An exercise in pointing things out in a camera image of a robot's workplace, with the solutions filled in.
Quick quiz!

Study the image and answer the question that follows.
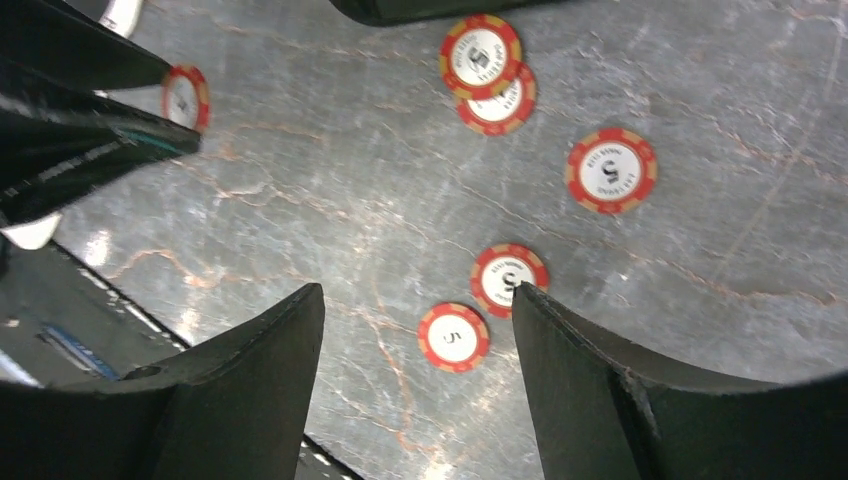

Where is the black poker carrying case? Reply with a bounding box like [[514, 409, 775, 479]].
[[330, 0, 552, 27]]

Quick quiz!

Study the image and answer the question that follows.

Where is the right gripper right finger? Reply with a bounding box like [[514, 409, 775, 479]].
[[512, 283, 847, 479]]

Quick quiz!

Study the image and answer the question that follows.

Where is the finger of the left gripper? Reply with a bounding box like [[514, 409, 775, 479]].
[[1, 89, 201, 226], [1, 0, 171, 91]]

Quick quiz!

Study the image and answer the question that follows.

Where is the red white poker chip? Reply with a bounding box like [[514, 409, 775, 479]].
[[470, 243, 550, 318], [161, 64, 210, 133], [564, 127, 659, 215], [455, 63, 538, 136], [439, 14, 523, 100], [417, 302, 490, 373]]

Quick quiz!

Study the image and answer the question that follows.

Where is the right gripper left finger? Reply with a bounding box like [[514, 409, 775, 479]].
[[1, 283, 325, 479]]

